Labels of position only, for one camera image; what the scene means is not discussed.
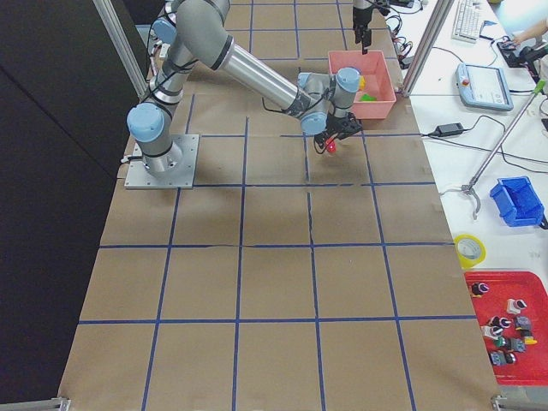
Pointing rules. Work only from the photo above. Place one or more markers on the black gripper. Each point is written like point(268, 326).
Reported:
point(360, 18)
point(339, 125)

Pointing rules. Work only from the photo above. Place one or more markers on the green toy block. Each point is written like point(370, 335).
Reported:
point(367, 98)

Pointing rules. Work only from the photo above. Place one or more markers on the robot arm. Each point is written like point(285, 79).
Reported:
point(199, 47)

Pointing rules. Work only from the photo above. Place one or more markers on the pink plastic box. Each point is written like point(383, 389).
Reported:
point(374, 68)

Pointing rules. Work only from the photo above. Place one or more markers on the white keyboard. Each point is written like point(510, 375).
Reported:
point(467, 22)

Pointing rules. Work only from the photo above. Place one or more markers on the black power adapter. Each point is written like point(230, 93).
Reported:
point(449, 129)

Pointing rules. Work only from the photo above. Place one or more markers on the teach pendant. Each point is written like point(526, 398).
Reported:
point(483, 87)

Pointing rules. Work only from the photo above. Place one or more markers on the grabber reach tool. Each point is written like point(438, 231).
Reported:
point(468, 188)

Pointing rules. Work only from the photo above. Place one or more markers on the yellow tape roll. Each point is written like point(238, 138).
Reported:
point(470, 250)

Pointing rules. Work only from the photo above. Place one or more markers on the blue storage bin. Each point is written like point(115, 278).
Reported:
point(518, 203)

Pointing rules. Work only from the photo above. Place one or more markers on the red parts tray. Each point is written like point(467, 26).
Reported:
point(511, 309)

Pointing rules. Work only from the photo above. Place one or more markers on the aluminium frame post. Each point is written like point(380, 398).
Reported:
point(424, 48)

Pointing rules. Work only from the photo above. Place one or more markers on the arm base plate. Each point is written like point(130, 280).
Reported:
point(175, 169)

